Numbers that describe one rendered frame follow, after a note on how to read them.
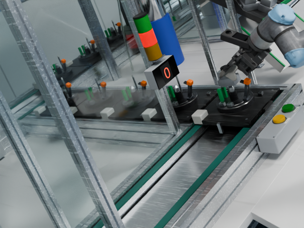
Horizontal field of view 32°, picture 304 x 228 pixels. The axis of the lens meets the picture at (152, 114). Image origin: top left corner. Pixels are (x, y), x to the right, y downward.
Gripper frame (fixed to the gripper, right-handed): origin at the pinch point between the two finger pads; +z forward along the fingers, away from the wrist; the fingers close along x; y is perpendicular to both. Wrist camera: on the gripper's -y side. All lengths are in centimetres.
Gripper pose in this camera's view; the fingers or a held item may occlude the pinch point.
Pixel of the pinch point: (224, 70)
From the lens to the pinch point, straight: 190.9
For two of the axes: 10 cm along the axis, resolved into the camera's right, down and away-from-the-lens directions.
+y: 7.1, 7.0, -0.9
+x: 5.8, -5.2, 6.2
